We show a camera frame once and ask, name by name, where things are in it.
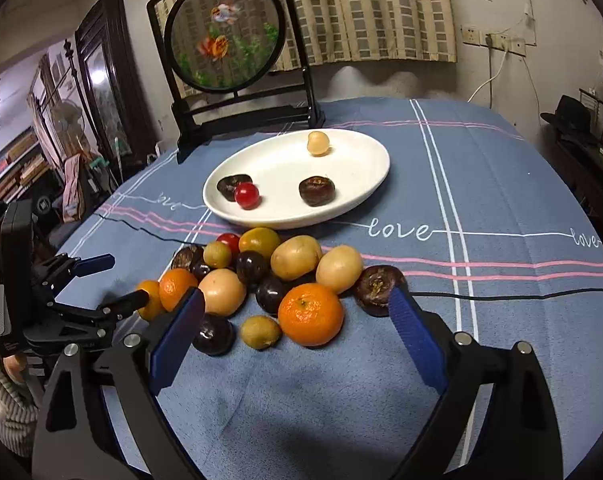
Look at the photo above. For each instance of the red cherry tomato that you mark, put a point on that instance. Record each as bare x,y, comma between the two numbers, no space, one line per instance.
229,241
247,196

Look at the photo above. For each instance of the round goldfish embroidery screen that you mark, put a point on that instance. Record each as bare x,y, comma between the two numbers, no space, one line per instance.
221,35

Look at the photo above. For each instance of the pale round fruit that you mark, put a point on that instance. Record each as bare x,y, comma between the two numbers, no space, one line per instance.
221,291

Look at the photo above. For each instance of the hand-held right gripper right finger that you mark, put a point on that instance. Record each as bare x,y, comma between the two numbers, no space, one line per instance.
416,340

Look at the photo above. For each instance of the white wall socket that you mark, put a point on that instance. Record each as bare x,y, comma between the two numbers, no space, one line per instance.
516,46
470,35

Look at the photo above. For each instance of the large orange mandarin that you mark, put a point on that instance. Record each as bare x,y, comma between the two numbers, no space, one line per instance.
310,314

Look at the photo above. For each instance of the small dark purple plum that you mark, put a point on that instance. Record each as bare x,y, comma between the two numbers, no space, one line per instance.
200,271

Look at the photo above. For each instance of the person's left hand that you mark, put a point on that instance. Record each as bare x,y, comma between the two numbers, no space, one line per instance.
14,366

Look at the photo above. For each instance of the yellow orange tomato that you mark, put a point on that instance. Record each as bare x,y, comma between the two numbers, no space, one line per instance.
259,241

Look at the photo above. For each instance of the dark wooden framed cabinet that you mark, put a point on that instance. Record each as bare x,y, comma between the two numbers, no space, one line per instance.
131,85

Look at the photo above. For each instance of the dark wooden sideboard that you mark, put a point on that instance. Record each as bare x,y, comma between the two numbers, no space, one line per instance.
586,175

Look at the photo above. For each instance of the blue plaid tablecloth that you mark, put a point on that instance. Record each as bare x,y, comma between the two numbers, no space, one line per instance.
481,185

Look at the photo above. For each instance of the olive green kiwi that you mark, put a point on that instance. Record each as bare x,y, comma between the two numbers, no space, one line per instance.
260,332

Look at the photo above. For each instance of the dark brown water chestnut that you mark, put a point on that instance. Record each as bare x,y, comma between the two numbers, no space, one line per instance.
185,259
376,287
316,191

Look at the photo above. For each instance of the pink cloth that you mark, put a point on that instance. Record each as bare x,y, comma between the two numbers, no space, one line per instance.
74,182

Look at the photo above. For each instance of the person's left forearm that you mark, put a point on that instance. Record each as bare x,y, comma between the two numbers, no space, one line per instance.
6,415

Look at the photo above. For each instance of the pale yellow longan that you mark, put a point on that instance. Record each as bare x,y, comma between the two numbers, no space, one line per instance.
318,143

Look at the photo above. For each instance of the white oval plate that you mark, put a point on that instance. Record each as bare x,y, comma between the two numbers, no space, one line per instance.
281,170

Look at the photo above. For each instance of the black hat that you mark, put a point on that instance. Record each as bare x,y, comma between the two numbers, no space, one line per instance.
574,112

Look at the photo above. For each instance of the white standing fan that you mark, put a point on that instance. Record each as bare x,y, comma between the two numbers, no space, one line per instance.
66,117

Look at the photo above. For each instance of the beige checked curtain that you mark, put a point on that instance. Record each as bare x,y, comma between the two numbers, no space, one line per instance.
371,10

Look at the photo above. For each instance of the yellow oval fruit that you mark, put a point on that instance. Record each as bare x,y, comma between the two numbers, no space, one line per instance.
295,257
339,268

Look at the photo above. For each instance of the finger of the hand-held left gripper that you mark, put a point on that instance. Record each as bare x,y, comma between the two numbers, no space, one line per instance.
124,306
94,263

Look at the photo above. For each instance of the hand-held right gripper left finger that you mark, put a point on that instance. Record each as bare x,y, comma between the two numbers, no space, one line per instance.
176,345

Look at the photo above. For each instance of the bookshelf with books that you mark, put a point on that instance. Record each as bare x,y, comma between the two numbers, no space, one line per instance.
11,165

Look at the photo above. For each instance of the small yellow green fruit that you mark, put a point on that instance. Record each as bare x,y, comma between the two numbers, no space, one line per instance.
217,254

